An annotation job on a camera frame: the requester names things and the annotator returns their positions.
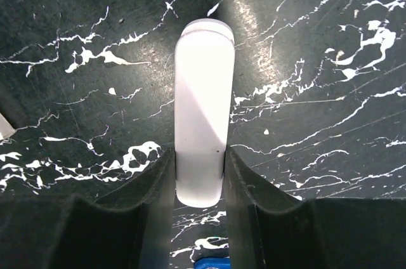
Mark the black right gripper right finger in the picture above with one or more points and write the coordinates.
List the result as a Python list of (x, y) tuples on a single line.
[(268, 228)]

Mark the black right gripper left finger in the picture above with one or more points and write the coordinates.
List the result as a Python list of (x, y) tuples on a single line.
[(128, 228)]

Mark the white stapler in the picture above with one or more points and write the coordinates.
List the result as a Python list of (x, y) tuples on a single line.
[(204, 61)]

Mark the blue stapler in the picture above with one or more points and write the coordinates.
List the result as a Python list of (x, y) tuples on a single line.
[(212, 263)]

